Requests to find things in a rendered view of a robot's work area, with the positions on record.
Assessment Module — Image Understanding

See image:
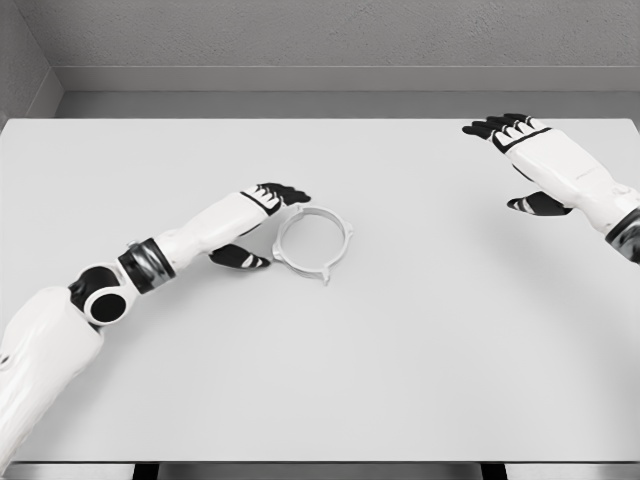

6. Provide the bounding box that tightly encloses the white round pipe clamp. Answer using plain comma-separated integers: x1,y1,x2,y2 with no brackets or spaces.
272,203,357,287

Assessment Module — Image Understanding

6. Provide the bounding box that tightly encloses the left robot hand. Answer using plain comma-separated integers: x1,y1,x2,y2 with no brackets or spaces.
195,182,312,271

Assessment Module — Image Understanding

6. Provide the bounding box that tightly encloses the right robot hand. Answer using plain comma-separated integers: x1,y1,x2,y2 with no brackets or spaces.
461,112,604,218

